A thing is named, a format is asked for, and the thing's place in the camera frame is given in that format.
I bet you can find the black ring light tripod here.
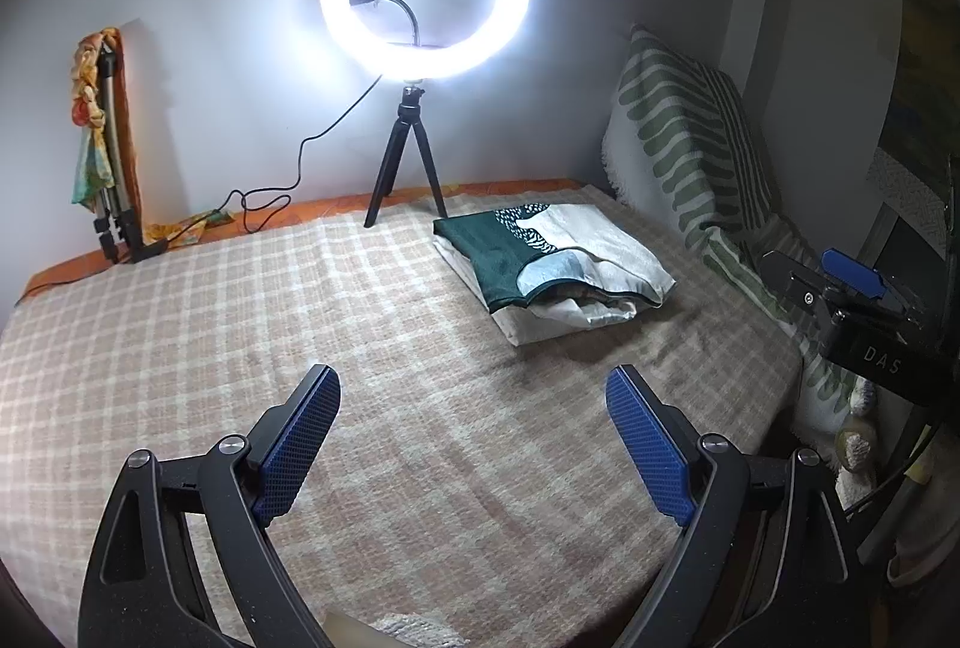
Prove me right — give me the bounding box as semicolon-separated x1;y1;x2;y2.
364;82;451;230

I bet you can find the white garment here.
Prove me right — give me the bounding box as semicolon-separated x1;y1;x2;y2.
439;205;676;347

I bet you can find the white green striped cushion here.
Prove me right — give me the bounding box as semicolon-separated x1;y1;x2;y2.
600;24;857;433

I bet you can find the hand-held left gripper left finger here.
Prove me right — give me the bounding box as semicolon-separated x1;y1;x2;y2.
77;363;342;648

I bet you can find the folded silver tripod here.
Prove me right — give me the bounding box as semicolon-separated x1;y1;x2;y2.
90;48;164;264

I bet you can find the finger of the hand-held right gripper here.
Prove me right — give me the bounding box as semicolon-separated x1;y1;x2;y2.
820;248;888;302
761;249;830;313

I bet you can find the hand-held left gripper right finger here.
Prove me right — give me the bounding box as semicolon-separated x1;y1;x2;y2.
606;363;867;648

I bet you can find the thin black power cable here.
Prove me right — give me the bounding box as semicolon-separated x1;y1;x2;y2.
217;78;385;238

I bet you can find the beige checked blanket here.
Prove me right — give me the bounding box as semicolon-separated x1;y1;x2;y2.
0;183;807;648

